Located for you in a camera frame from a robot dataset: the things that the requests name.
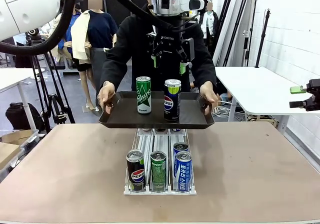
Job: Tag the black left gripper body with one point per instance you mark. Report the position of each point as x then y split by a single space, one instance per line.
167 41

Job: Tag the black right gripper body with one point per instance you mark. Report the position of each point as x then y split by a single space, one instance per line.
316 101

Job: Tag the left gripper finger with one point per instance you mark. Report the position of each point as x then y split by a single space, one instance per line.
183 66
155 60

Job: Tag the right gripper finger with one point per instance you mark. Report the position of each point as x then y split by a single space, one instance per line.
297 89
297 104

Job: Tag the green Chilsung cider can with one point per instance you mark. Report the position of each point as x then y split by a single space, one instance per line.
146 130
158 174
143 96

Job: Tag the black Pepsi can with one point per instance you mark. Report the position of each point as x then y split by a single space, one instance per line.
172 104
136 176
160 130

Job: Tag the dark serving tray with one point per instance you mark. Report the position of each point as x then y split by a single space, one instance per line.
125 119

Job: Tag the person's right forearm black sleeve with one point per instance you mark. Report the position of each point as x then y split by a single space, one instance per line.
113 66

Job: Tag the person's left forearm black sleeve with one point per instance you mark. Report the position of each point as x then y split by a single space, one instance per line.
208 66

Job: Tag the person in black cardigan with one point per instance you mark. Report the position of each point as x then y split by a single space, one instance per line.
125 46

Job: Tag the person sitting on floor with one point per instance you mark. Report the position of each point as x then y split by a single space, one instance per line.
226 95

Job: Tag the person's left hand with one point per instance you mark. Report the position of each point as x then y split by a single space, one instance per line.
208 91

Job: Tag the person's right hand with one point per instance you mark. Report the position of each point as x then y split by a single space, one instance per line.
106 92

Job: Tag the white side table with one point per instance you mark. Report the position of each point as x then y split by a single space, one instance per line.
262 89

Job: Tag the mannequin white shirt black jacket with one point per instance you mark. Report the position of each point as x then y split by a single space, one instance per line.
211 24

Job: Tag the black leaning stand poles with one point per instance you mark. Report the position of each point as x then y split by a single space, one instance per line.
231 44

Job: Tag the black light stand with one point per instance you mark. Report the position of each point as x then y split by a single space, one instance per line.
262 39

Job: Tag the mannequin navy shirt cream jacket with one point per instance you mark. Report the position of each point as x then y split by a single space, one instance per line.
100 29

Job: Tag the blue Pocari Sweat can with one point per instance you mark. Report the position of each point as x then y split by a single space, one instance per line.
183 174
180 147
176 130

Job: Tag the black stand with silver clamp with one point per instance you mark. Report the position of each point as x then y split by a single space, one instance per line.
247 49

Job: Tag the white clear can rack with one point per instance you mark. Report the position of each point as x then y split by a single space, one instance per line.
160 141

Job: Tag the mannequin blue shirt black hat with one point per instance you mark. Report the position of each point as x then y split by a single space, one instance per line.
71 29

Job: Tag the black backpack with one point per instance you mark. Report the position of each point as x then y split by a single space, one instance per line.
20 116

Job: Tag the clear bin with cardboard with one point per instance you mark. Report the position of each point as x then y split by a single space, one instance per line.
17 136

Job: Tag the brown cardboard sheet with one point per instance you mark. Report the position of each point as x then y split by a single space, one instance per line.
7 154

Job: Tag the left gripper black camera box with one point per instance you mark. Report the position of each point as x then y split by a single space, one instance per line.
190 49

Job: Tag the black camera tripod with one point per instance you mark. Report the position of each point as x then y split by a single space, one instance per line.
53 104

